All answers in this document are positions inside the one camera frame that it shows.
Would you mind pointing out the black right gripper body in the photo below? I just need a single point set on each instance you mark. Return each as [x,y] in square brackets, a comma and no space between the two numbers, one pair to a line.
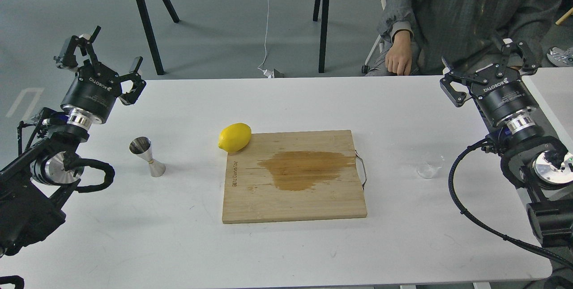
[502,95]

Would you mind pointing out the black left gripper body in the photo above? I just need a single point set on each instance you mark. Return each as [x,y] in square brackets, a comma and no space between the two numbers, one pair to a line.
[94,90]

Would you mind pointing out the clear plastic measuring cup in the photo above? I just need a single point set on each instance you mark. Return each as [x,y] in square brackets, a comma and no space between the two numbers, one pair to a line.
[430,165]

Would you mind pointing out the seated person in grey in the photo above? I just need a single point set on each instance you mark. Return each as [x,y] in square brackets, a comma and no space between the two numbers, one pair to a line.
[461,30]

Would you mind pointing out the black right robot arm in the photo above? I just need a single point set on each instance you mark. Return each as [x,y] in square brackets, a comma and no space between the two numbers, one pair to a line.
[529,157]

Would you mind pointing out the steel double jigger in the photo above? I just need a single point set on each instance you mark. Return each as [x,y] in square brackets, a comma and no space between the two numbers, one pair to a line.
[142,147]

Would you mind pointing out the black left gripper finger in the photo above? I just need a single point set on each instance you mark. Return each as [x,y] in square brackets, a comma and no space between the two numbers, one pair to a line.
[138,84]
[67,58]

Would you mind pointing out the white side table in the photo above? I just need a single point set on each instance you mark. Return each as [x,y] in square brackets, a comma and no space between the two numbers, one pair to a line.
[553,90]

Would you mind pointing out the wooden cutting board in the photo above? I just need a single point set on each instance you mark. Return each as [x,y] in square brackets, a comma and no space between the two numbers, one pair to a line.
[293,176]

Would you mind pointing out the yellow lemon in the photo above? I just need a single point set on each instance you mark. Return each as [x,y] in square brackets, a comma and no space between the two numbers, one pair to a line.
[235,137]

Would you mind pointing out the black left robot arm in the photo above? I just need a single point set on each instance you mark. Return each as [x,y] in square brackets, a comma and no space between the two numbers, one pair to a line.
[36,185]

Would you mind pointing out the white chair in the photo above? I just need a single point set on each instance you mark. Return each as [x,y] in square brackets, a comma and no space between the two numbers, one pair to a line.
[378,44]

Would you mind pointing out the person's bare hand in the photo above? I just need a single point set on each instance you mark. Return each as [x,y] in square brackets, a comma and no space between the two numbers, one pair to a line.
[399,58]

